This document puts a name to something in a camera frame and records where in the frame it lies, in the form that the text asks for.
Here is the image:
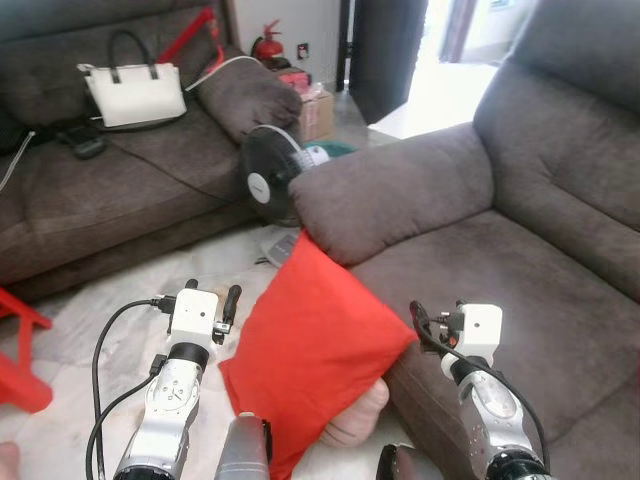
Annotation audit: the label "red pillow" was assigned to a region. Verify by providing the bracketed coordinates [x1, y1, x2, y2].
[218, 232, 417, 480]

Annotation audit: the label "brown two-seat sofa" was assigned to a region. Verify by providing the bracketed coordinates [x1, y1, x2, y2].
[288, 0, 640, 480]

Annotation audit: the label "long brown fabric sofa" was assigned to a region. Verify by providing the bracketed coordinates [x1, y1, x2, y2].
[0, 0, 304, 301]

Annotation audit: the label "robot left leg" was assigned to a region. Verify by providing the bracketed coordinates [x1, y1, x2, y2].
[215, 413, 273, 480]

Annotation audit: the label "black standing fan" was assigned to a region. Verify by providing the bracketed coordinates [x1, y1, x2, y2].
[240, 125, 331, 269]

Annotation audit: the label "black device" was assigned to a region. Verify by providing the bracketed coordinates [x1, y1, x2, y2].
[55, 118, 107, 159]

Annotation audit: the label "red plastic stool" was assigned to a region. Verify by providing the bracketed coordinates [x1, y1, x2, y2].
[0, 287, 54, 414]

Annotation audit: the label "white low table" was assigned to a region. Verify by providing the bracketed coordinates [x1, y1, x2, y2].
[368, 60, 501, 141]

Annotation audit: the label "cardboard box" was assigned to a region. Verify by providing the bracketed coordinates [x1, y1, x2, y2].
[296, 85, 337, 142]

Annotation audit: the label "pink red packet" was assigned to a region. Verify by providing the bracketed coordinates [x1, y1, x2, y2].
[276, 66, 313, 91]

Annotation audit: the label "red fire extinguisher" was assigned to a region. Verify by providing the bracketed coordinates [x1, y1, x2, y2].
[252, 20, 287, 67]

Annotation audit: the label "dark door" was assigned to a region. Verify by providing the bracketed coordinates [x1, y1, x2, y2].
[348, 0, 430, 126]

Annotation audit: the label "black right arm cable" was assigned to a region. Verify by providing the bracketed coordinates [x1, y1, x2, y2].
[415, 320, 553, 473]

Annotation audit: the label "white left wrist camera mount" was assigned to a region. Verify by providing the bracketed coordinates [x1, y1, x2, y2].
[168, 290, 220, 347]

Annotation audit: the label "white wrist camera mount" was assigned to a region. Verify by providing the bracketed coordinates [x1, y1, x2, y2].
[168, 290, 220, 347]
[455, 303, 504, 363]

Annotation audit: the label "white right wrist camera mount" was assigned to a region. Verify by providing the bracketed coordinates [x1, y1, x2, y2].
[455, 303, 504, 363]

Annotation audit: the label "thin black cable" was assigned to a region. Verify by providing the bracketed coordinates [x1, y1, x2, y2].
[100, 135, 246, 208]

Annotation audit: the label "white handbag black handles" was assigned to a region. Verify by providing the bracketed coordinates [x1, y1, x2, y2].
[78, 30, 189, 129]

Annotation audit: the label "thin white cable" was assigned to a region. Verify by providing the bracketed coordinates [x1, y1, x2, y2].
[183, 55, 263, 93]
[0, 130, 37, 193]

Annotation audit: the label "red plastic frame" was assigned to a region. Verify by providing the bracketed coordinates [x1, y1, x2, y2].
[158, 5, 227, 69]

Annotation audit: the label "brown window frame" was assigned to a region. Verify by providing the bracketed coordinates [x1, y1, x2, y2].
[438, 0, 481, 63]

